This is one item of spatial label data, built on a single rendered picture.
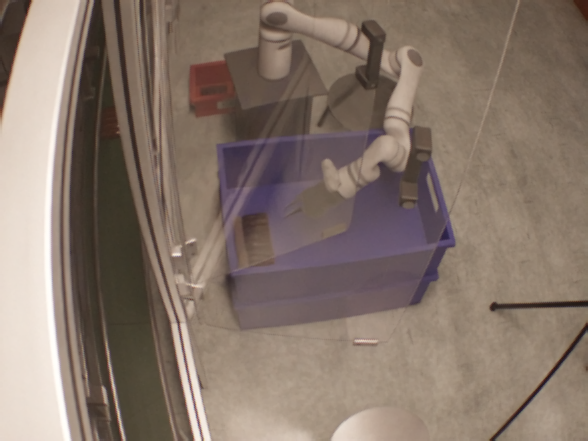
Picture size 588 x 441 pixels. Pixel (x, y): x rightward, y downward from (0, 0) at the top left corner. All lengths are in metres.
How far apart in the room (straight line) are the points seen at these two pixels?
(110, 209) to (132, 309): 0.26
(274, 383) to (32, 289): 1.86
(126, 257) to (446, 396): 1.15
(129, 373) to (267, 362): 0.78
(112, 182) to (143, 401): 0.56
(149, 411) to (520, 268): 1.52
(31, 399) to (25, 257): 0.07
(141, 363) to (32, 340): 1.19
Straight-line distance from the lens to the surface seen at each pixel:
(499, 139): 2.73
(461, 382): 2.18
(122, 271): 1.51
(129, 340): 1.46
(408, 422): 1.84
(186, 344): 1.51
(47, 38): 0.36
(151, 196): 1.08
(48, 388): 0.24
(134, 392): 1.42
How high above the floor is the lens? 2.00
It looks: 58 degrees down
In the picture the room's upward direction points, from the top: 5 degrees clockwise
